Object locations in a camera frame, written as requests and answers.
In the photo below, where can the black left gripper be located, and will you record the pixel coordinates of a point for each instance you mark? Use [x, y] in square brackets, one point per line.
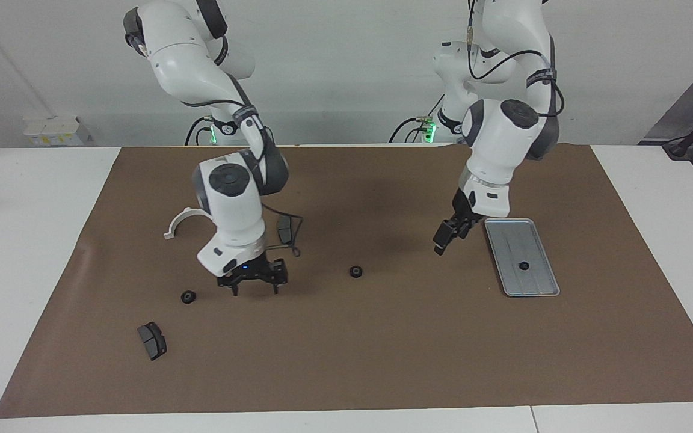
[464, 219]

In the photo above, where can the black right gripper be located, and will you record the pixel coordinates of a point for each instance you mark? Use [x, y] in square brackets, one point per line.
[256, 270]

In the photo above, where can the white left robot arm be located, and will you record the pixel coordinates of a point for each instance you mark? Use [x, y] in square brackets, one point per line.
[503, 138]

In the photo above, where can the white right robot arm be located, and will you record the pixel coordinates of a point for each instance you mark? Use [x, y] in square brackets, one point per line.
[232, 204]

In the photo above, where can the silver metal tray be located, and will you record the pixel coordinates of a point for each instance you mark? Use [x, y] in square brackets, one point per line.
[533, 282]

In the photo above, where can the dark grey brake pad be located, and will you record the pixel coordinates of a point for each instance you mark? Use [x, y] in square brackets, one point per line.
[285, 228]
[153, 341]

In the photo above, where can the brown table mat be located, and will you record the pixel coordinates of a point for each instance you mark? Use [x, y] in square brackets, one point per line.
[346, 361]

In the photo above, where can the white curved plastic bracket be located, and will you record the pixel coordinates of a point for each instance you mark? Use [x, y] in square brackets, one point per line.
[181, 215]

